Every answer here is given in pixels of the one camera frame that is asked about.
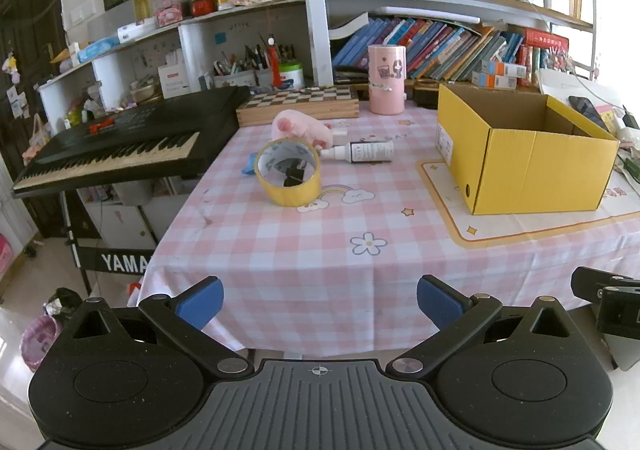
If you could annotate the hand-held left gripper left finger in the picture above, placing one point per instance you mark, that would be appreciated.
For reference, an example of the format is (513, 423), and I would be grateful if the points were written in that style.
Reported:
(202, 302)

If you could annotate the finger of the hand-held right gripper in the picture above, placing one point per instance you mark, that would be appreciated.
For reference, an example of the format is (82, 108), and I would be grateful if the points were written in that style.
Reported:
(585, 280)
(620, 312)

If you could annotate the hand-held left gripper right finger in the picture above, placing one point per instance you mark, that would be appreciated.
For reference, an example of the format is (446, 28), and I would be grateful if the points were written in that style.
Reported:
(435, 300)

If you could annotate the yellow tape roll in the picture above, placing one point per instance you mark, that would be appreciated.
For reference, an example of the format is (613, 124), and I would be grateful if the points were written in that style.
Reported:
(280, 195)

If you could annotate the yellow cardboard box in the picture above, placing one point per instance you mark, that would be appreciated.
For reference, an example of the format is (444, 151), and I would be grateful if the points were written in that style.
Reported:
(500, 170)

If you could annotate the black binder clip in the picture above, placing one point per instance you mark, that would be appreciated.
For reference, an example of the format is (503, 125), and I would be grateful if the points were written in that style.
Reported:
(292, 177)

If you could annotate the white spray bottle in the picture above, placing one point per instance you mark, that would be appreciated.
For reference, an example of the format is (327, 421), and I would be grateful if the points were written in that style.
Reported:
(370, 151)

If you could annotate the pink plush pig toy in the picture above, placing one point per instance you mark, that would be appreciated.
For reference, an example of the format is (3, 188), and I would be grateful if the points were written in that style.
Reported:
(300, 125)

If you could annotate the pink checked cloth-covered desktop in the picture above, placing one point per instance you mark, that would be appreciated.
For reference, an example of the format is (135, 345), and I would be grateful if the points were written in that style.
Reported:
(310, 270)

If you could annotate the yellow-edged desk mat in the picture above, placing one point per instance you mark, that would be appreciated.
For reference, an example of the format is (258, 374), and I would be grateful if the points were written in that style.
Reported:
(480, 230)

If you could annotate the black keyboard stand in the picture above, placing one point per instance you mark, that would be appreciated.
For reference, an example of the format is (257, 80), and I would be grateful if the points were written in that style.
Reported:
(120, 262)

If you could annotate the white cabinet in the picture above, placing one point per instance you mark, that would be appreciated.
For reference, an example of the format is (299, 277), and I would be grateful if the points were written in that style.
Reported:
(125, 220)

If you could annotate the blue plastic clip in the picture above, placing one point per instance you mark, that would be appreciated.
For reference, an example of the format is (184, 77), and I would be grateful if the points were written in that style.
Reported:
(248, 165)

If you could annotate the pink waste basket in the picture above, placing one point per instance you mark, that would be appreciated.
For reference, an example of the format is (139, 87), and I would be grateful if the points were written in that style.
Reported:
(42, 340)

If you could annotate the black smartphone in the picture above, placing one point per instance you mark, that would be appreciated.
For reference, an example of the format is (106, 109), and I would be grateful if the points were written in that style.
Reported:
(587, 107)

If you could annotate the black electronic keyboard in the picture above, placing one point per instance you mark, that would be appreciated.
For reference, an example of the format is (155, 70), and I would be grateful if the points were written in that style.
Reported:
(150, 120)

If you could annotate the stack of white papers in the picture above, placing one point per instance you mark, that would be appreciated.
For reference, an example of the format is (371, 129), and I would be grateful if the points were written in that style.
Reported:
(560, 80)

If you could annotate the black rectangular box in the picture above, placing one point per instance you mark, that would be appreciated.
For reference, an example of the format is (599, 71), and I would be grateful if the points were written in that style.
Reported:
(426, 95)

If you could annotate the pink cylindrical container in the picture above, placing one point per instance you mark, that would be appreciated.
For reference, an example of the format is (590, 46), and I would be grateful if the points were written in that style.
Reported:
(386, 90)

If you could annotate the brass bowl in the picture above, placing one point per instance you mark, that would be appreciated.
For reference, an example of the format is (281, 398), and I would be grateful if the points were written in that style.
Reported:
(146, 92)

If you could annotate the orange and white small box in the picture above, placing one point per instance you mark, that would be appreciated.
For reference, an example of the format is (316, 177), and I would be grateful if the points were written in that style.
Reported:
(495, 81)
(505, 68)

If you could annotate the wooden chessboard box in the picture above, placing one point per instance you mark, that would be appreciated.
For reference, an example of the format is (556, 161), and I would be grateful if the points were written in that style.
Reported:
(300, 105)

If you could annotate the white box with red label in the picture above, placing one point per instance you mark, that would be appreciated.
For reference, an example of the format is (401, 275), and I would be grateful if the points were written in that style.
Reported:
(175, 82)

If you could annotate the white pen holder with pens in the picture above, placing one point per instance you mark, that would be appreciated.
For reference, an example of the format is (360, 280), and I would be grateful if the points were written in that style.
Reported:
(235, 79)

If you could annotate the green-lid white tub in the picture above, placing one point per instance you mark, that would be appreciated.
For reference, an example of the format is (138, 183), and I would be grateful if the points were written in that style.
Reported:
(291, 77)

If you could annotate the red and white stick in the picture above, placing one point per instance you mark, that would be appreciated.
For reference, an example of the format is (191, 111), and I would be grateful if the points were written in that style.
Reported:
(273, 62)

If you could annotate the row of leaning books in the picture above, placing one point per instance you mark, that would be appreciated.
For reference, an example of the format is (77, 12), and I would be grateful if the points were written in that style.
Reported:
(440, 47)

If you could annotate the blue tissue pack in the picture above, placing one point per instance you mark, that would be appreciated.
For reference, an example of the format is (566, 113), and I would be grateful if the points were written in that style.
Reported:
(97, 50)

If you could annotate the pink picture box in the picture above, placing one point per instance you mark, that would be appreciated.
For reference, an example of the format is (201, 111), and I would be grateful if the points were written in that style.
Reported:
(169, 15)

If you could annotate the white bookshelf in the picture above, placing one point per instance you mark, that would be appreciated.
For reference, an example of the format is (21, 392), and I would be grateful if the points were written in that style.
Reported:
(316, 5)

